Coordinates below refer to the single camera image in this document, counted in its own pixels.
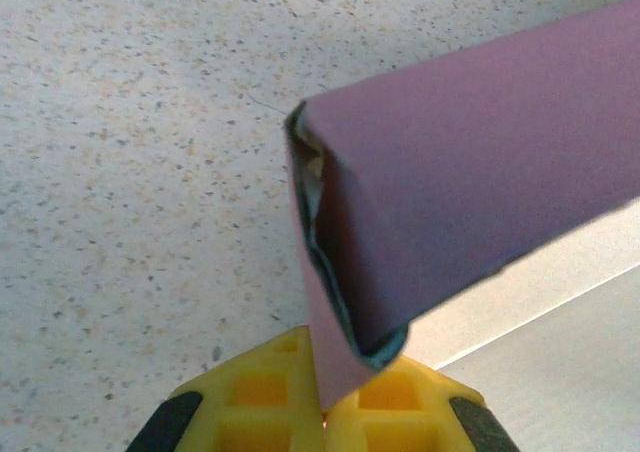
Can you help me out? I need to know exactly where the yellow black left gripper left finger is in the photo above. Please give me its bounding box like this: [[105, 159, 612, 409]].
[[127, 324, 326, 452]]

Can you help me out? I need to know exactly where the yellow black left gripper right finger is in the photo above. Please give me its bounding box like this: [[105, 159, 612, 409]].
[[324, 356, 521, 452]]

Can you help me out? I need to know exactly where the white paper box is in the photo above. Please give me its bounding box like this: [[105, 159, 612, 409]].
[[404, 204, 640, 452]]

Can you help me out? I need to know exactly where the pink paper box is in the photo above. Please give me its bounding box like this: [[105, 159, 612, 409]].
[[283, 0, 640, 411]]

